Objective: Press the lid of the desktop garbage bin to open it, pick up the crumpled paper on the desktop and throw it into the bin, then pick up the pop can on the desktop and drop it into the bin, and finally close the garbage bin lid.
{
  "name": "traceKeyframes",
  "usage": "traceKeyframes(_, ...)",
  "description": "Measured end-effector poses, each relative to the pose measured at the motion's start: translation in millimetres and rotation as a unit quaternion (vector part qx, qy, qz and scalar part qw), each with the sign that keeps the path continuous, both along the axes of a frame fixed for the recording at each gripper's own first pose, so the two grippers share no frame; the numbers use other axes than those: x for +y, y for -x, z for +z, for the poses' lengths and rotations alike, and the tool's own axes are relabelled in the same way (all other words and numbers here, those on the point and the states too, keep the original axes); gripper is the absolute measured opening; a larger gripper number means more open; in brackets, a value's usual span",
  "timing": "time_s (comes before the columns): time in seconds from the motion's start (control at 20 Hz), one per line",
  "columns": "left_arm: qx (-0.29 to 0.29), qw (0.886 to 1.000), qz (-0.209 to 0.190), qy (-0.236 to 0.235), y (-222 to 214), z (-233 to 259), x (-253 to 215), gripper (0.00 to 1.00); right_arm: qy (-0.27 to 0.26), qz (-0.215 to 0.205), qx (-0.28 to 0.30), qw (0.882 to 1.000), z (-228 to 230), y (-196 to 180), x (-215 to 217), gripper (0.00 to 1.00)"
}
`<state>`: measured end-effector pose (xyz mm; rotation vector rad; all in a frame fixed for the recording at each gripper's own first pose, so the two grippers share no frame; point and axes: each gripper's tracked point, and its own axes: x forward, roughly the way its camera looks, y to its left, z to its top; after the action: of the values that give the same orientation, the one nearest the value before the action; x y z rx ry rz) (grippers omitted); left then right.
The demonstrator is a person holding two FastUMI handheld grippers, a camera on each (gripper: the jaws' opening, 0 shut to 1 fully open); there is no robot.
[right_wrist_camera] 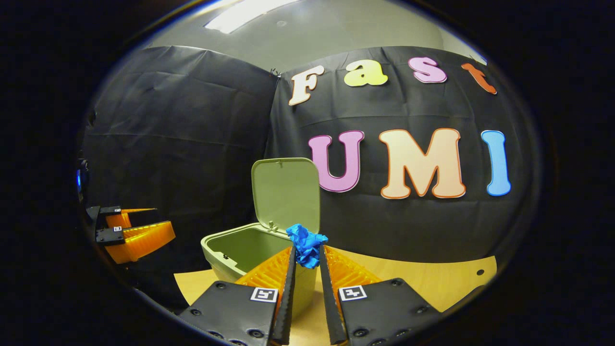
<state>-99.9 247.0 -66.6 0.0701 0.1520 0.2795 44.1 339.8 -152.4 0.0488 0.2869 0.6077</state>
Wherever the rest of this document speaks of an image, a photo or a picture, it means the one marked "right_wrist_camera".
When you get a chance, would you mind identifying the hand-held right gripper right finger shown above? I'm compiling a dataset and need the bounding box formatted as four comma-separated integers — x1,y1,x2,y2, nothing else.
318,245,443,346

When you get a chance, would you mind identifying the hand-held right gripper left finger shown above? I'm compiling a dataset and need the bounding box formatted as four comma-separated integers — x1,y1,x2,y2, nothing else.
177,246,298,346

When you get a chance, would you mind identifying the blue paper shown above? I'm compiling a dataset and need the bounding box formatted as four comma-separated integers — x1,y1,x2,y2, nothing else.
286,223,329,270

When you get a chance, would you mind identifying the wooden desktop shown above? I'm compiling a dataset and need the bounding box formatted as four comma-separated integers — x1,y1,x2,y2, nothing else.
173,247,498,346

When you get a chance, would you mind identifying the pale green desktop garbage bin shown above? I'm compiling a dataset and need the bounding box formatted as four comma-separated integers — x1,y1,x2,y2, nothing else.
200,157,321,323

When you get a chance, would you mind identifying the ceiling light panel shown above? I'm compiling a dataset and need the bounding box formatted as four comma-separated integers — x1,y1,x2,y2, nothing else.
204,0,301,34

